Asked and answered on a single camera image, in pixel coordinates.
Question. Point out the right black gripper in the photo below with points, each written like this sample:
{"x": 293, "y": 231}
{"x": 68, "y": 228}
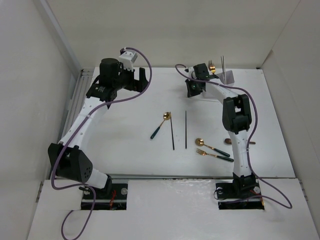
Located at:
{"x": 190, "y": 93}

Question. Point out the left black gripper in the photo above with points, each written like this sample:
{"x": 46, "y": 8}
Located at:
{"x": 136, "y": 85}

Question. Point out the black chopstick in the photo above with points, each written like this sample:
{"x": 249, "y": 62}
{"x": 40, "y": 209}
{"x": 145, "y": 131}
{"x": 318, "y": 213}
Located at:
{"x": 185, "y": 130}
{"x": 172, "y": 132}

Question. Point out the gold fork green handle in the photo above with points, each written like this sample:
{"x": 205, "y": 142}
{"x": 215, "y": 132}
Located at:
{"x": 203, "y": 153}
{"x": 213, "y": 72}

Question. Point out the gold spoon green handle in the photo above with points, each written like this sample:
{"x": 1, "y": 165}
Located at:
{"x": 200, "y": 142}
{"x": 166, "y": 116}

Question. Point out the rose gold fork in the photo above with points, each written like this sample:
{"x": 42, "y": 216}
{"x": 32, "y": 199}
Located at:
{"x": 211, "y": 65}

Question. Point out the thin silver chopstick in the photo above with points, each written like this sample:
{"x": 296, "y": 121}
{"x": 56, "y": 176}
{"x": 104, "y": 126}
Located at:
{"x": 223, "y": 69}

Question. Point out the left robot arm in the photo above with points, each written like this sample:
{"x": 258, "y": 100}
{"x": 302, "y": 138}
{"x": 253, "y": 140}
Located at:
{"x": 68, "y": 157}

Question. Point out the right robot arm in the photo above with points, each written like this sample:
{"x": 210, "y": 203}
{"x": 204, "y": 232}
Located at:
{"x": 236, "y": 119}

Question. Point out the white three-slot utensil container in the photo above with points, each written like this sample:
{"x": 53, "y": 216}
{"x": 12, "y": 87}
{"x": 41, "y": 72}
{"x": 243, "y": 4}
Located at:
{"x": 219, "y": 92}

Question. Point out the brown wooden spoon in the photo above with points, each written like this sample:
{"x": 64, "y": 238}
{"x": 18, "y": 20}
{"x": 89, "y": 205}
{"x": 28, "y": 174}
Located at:
{"x": 228, "y": 141}

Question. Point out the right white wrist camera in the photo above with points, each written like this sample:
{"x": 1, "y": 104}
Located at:
{"x": 190, "y": 72}

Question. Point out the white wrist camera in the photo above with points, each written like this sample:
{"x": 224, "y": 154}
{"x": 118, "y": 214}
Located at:
{"x": 128, "y": 58}
{"x": 190, "y": 72}

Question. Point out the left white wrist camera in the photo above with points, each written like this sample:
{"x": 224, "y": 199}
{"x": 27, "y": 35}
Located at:
{"x": 128, "y": 58}

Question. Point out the aluminium rail frame left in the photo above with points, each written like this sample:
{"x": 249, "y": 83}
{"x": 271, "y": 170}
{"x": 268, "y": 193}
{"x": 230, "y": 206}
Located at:
{"x": 75, "y": 100}

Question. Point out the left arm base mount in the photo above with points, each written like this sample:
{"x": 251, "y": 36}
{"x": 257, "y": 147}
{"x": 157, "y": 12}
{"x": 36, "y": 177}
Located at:
{"x": 115, "y": 200}

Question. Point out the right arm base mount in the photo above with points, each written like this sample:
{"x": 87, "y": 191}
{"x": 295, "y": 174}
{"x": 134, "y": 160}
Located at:
{"x": 229, "y": 199}

